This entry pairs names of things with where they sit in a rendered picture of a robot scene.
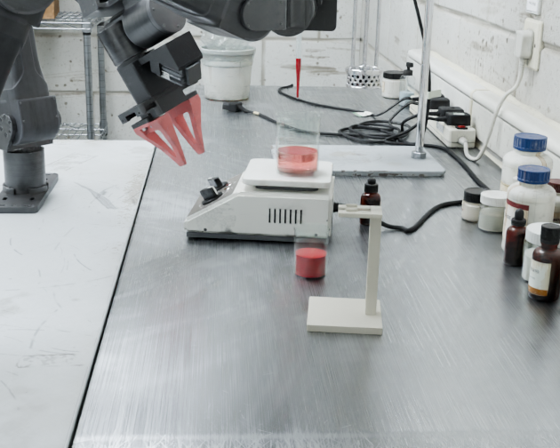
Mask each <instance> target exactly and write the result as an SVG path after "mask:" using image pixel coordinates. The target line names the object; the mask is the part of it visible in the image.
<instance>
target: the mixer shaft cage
mask: <svg viewBox="0 0 560 448"><path fill-rule="evenodd" d="M369 13H370V0H365V12H364V46H363V63H362V64H360V65H358V66H355V52H356V16H357V0H354V6H353V26H352V45H351V63H350V66H348V67H345V72H346V73H347V83H346V86H347V87H348V88H354V89H365V90H371V89H379V88H381V85H380V75H381V74H382V73H383V68H379V67H378V61H379V46H380V15H381V0H378V6H377V22H376V39H375V55H374V66H370V65H368V63H367V47H368V30H369Z"/></svg>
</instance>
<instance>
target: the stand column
mask: <svg viewBox="0 0 560 448"><path fill-rule="evenodd" d="M433 11H434V0H426V3H425V16H424V29H423V42H422V54H421V67H420V92H419V105H418V117H417V130H416V143H415V150H413V151H412V156H411V158H413V159H426V154H427V153H426V152H425V151H423V146H424V133H425V121H426V108H427V96H428V72H429V61H430V48H431V36H432V23H433Z"/></svg>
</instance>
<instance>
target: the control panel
mask: <svg viewBox="0 0 560 448"><path fill-rule="evenodd" d="M242 174H243V173H240V174H238V175H237V176H235V177H233V178H231V179H229V180H226V181H227V182H228V183H231V184H230V185H228V186H227V187H229V188H227V189H225V190H224V188H226V187H224V188H222V189H221V190H219V191H218V192H222V196H220V197H219V198H218V199H216V200H214V201H213V202H211V203H209V204H206V205H202V202H203V200H204V199H203V197H202V196H201V195H200V196H199V197H198V199H197V200H196V203H195V204H194V206H193V208H192V209H191V211H190V212H189V214H188V216H190V215H192V214H194V213H196V212H199V211H201V210H203V209H204V208H206V207H208V206H209V205H211V204H214V203H216V202H218V201H219V200H221V199H223V198H225V197H227V196H230V195H232V194H233V192H234V190H235V188H236V185H237V183H238V181H239V180H240V178H241V176H242ZM188 216H187V217H188Z"/></svg>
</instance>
